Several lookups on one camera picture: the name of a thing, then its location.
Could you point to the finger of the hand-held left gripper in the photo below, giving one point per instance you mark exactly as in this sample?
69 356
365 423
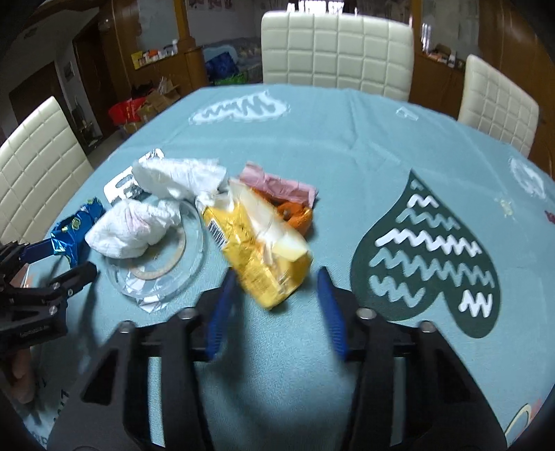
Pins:
30 253
65 284

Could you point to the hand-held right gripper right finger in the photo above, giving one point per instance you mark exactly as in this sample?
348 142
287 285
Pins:
331 312

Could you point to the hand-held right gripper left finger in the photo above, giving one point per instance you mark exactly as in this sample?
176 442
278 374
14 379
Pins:
219 312

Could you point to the blue foil wrapper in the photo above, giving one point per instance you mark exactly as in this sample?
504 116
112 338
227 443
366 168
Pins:
80 227

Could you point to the clear plastic lid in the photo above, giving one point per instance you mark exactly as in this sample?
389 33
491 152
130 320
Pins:
173 273

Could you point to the yellow snack bag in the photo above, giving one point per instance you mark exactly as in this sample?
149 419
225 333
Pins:
256 256

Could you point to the pink paper slip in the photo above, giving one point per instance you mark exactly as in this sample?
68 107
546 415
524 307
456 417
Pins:
277 184

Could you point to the person's left hand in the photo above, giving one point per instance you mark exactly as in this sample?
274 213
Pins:
24 373

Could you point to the cream quilted dining chair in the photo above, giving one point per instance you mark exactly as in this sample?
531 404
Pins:
34 169
338 52
498 104

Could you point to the crumpled white tissue ball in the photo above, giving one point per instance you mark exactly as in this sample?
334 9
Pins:
130 230

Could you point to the orange wrapper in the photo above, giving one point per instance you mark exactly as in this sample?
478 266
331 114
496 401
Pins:
297 217

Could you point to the silver foil wrapper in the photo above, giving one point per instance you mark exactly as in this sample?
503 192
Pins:
121 186

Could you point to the white crumpled wrapper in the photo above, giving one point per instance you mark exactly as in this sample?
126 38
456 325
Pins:
177 175

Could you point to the blue printed tablecloth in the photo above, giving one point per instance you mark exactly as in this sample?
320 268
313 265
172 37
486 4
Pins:
325 143

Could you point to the red bag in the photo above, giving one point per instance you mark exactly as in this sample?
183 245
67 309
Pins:
123 110

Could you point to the pile of cardboard boxes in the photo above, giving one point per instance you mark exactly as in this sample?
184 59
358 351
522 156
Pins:
156 102

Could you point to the wooden divider cabinet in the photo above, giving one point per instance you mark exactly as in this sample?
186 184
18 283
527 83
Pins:
173 71

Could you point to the colourful printed bag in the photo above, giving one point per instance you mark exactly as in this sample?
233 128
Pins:
230 79

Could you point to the blue bag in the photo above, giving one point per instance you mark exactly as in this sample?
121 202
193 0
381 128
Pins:
221 65

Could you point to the wooden sideboard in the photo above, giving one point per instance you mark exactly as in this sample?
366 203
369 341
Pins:
438 82

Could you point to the grey sofa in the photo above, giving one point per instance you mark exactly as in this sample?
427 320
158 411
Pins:
247 52

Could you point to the wooden column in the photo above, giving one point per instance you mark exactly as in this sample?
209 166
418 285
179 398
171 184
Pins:
182 21

